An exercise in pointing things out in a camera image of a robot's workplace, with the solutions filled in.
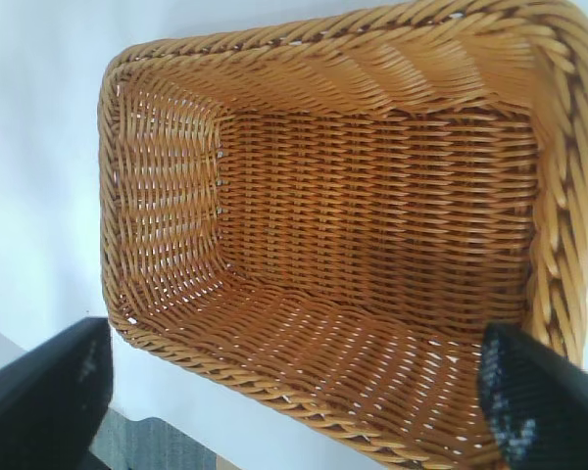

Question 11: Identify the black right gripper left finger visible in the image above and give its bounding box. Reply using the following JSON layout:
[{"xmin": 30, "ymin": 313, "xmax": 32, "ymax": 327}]
[{"xmin": 0, "ymin": 316, "xmax": 115, "ymax": 470}]

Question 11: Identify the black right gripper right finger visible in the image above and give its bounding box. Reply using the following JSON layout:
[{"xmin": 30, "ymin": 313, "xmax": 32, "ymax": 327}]
[{"xmin": 475, "ymin": 321, "xmax": 588, "ymax": 470}]

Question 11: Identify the woven wicker basket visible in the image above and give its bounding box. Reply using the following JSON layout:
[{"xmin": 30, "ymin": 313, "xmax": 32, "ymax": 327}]
[{"xmin": 97, "ymin": 0, "xmax": 588, "ymax": 470}]

